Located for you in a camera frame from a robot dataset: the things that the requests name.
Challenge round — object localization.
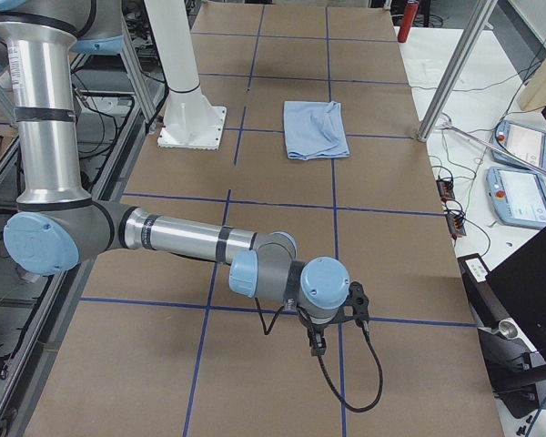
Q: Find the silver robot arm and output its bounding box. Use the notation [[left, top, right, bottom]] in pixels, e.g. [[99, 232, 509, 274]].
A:
[[0, 1, 369, 357]]

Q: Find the blue teach pendant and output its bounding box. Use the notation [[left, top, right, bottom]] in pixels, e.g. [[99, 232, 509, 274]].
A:
[[486, 167, 546, 229], [491, 120, 546, 169]]

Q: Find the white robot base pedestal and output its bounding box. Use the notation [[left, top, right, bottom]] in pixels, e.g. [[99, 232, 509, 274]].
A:
[[145, 0, 227, 150]]

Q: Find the upper blue teach pendant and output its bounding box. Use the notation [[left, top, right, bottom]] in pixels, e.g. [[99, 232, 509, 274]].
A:
[[491, 120, 546, 169]]

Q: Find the grey aluminium frame post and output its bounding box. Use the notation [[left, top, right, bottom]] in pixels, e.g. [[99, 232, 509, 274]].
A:
[[417, 0, 498, 142]]

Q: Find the black monitor stand assembly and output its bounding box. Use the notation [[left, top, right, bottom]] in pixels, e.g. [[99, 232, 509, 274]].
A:
[[458, 227, 546, 418]]

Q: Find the lower blue teach pendant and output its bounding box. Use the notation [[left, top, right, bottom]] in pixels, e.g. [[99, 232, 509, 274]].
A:
[[486, 167, 546, 229]]

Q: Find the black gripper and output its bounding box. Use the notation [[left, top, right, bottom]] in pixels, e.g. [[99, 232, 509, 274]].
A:
[[298, 281, 369, 356]]

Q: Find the light blue t-shirt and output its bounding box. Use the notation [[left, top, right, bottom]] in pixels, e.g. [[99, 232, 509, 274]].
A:
[[283, 101, 350, 160]]

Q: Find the small red circuit board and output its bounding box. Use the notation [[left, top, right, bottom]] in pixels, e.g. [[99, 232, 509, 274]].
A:
[[436, 178, 455, 201]]

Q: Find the red fire extinguisher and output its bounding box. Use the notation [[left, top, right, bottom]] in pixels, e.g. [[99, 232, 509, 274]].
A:
[[397, 0, 420, 44]]

